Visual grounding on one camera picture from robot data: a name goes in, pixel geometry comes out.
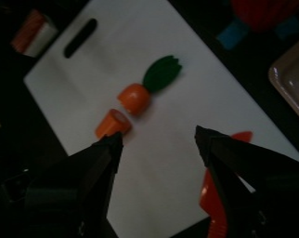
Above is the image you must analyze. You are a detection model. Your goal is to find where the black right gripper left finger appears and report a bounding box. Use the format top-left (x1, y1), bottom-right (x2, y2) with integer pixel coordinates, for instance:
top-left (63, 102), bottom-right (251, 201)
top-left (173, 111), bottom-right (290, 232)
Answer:
top-left (13, 131), bottom-right (125, 238)

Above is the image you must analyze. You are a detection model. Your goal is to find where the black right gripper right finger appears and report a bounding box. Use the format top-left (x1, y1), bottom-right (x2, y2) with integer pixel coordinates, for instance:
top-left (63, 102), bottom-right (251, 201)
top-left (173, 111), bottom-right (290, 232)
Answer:
top-left (195, 125), bottom-right (299, 238)

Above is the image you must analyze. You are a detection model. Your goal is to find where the orange toy carrot piece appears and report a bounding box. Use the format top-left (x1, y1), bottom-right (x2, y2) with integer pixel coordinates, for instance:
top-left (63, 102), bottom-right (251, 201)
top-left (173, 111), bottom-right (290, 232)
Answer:
top-left (95, 108), bottom-right (132, 140)

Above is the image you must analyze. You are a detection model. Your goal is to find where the toy carrot top with leaves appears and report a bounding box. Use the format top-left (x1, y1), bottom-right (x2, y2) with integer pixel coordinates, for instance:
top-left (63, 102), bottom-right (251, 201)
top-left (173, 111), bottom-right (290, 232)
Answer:
top-left (116, 55), bottom-right (184, 117)

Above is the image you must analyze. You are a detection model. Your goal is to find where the beige plate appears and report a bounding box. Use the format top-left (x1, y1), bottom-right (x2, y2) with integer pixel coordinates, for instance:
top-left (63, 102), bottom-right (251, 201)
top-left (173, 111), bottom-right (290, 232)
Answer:
top-left (268, 36), bottom-right (299, 125)

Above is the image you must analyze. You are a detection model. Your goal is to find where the orange toy knife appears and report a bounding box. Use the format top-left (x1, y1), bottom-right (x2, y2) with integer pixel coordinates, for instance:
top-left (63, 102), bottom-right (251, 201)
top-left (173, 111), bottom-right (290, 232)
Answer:
top-left (199, 130), bottom-right (255, 238)

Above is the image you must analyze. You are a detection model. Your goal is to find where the white plastic cutting board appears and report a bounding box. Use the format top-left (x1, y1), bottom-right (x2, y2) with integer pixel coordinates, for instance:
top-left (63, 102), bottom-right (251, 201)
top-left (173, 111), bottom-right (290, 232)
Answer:
top-left (23, 0), bottom-right (299, 238)

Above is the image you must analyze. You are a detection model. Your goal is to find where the orange and white toy block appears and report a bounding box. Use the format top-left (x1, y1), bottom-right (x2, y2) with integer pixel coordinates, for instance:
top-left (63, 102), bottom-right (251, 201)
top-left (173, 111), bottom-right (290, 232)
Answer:
top-left (9, 8), bottom-right (60, 59)

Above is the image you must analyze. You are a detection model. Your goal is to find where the red and blue toy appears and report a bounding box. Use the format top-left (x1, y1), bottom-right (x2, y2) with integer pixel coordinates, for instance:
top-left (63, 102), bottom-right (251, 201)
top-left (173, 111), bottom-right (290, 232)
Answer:
top-left (216, 0), bottom-right (299, 50)

